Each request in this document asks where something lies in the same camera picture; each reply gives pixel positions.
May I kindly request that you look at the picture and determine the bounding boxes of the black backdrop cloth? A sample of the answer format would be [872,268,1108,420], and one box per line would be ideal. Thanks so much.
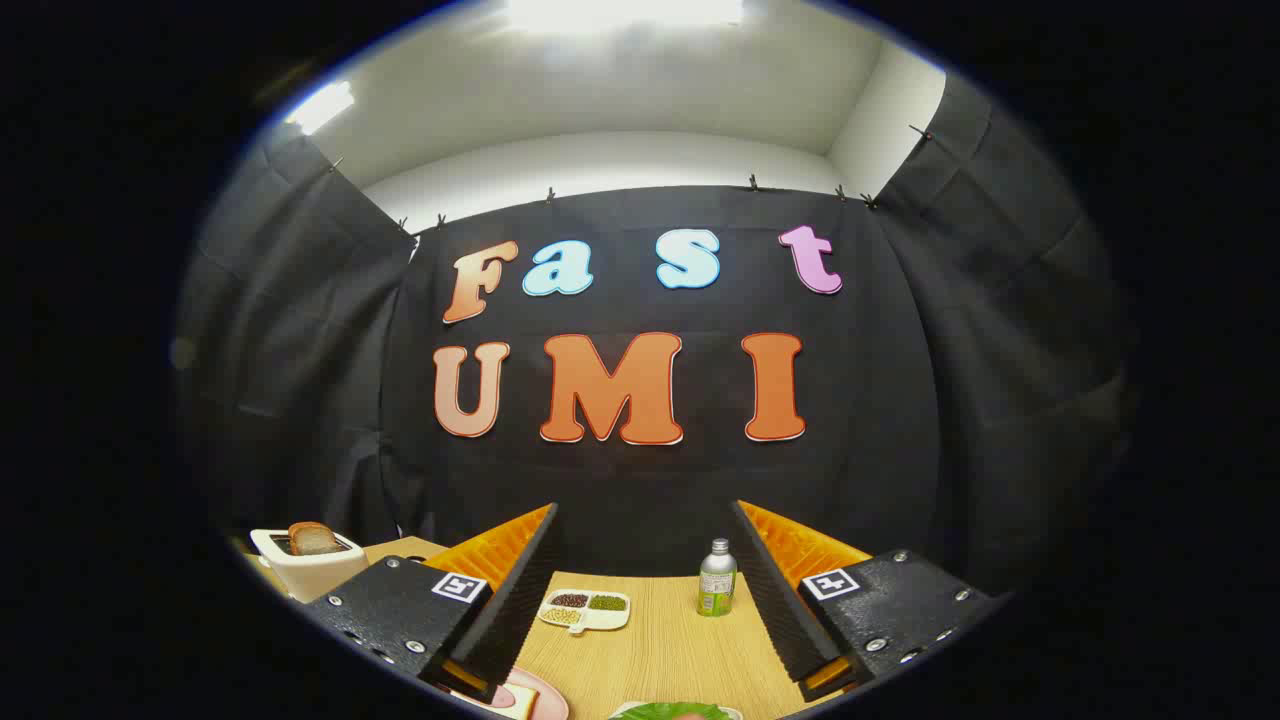
[175,75,1141,601]

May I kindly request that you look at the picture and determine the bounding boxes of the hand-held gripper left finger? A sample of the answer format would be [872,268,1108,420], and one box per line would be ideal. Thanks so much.
[303,503,562,704]

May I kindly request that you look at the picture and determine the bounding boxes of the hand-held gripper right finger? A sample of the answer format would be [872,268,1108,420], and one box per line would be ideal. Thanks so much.
[730,499,1006,701]

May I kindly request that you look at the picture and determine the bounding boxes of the bread slice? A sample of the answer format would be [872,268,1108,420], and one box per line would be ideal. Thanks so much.
[288,521,341,557]

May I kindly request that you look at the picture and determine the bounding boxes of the white divided dish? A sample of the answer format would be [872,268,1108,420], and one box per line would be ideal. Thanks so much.
[538,589,632,635]

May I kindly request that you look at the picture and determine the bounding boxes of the ceiling light panel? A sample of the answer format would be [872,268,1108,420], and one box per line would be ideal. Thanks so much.
[505,0,746,36]
[285,80,356,136]

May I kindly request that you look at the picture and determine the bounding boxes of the white toaster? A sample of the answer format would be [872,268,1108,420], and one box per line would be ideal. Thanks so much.
[250,527,369,603]

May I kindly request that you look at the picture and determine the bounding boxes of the green bottle with silver cap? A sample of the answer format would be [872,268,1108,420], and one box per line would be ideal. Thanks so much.
[697,538,739,617]

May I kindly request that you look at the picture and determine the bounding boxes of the pink plate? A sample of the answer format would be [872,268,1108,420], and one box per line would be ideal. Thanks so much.
[450,666,571,720]

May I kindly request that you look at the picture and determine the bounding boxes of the green lettuce leaf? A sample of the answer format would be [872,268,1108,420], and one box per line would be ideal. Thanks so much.
[612,701,738,720]

